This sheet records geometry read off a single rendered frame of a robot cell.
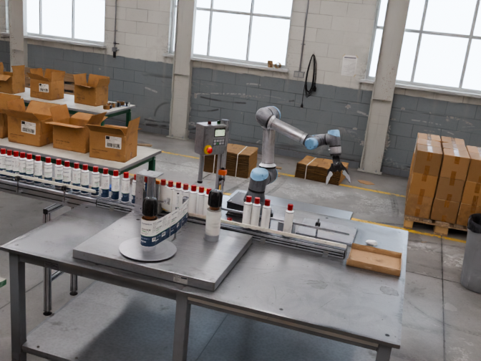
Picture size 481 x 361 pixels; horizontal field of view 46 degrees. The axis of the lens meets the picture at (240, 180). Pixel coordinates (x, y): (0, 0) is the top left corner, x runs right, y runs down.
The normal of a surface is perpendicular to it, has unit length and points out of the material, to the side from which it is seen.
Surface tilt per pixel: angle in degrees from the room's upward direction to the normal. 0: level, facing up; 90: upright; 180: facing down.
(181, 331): 90
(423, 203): 87
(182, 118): 90
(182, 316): 90
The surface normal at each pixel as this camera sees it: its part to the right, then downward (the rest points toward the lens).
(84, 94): -0.37, 0.24
